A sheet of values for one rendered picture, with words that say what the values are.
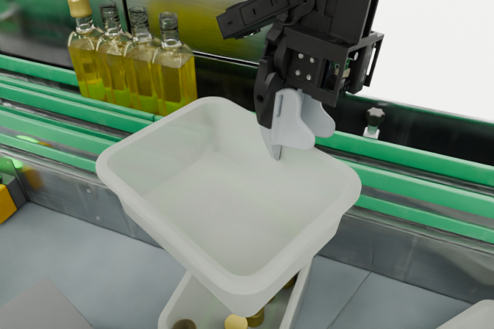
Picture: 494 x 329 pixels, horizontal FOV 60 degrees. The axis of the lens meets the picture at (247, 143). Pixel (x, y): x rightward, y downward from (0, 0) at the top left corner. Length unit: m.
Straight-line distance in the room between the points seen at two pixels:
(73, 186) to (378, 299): 0.58
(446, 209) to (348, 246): 0.18
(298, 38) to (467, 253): 0.48
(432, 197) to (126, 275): 0.53
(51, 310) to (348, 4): 0.55
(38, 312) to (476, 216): 0.64
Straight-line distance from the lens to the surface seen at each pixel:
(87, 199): 0.86
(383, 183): 0.69
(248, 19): 0.43
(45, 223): 0.95
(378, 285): 0.81
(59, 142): 0.82
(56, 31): 1.14
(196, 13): 0.85
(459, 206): 0.71
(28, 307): 0.71
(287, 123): 0.42
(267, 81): 0.39
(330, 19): 0.38
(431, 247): 0.75
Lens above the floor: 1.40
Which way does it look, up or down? 38 degrees down
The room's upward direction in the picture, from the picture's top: straight up
